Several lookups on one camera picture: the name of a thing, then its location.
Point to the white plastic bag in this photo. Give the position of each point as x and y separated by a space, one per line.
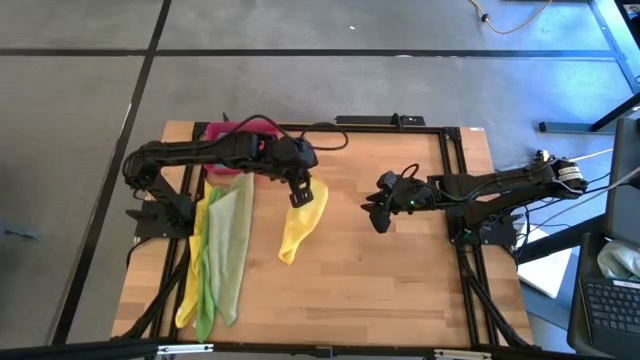
620 260

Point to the black aluminium table frame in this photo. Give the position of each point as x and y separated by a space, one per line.
375 128

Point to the bright green microfiber towel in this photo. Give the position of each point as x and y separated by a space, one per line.
205 310

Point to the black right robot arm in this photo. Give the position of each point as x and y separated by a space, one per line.
500 185

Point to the black mounting bar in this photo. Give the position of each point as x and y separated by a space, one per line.
380 120

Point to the black desk leg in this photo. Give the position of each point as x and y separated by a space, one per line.
575 127

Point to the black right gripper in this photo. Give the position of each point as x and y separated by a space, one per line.
407 197

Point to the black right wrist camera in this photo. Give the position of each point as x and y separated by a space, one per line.
381 220

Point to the dark grey panel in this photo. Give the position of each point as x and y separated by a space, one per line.
625 190

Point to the pink plastic bin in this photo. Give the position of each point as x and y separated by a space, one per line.
225 129

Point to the silver metal bracket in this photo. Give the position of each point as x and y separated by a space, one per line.
185 348
462 354

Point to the pale green microfiber towel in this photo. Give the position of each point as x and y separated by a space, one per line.
230 240

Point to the yellow microfiber towel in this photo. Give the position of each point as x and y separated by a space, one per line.
300 230
194 280

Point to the white power strip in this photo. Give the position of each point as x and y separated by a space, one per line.
542 157

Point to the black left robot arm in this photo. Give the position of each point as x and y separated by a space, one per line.
200 149

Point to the white flat board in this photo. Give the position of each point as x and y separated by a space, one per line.
545 272

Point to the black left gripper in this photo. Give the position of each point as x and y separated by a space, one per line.
301 192

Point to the black laptop keyboard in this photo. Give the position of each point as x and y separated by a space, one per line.
612 310

